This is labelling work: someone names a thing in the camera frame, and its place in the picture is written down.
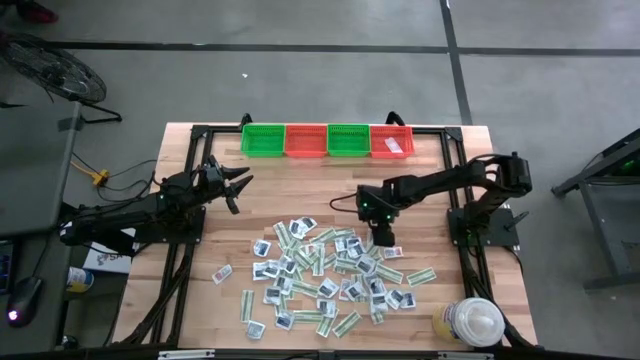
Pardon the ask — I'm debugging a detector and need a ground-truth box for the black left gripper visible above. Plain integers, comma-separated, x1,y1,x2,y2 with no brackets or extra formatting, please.
197,155,255,216

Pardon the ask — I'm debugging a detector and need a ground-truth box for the green plastic basket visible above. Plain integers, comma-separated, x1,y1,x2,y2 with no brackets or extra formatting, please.
326,123,372,158
240,123,287,159

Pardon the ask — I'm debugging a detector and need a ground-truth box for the orange-red plastic basket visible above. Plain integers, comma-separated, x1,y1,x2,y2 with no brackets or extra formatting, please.
284,123,329,159
369,124,416,160

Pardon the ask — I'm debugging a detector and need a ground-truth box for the yellow wipes canister white lid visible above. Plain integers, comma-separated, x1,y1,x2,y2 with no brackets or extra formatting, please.
432,297,507,349

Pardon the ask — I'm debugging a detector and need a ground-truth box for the white printed cardboard box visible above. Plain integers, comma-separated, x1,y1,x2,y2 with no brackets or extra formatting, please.
82,227,136,275

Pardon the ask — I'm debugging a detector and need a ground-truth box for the white and yellow can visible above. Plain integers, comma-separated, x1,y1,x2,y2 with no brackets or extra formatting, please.
66,266,95,294

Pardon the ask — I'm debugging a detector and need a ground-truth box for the black floor fan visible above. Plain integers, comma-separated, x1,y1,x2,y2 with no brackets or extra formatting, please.
0,29,123,125

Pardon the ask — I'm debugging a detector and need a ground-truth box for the grey desk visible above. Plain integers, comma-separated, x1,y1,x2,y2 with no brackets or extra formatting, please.
0,101,84,354

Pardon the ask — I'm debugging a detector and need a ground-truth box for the black metal stand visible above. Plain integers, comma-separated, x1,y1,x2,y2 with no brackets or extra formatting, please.
551,127,640,291

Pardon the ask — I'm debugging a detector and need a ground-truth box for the black keyboard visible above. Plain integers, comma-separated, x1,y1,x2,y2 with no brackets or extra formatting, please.
0,239,15,297

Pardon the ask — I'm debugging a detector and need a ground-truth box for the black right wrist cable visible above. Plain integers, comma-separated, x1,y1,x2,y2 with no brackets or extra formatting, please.
329,191,362,213

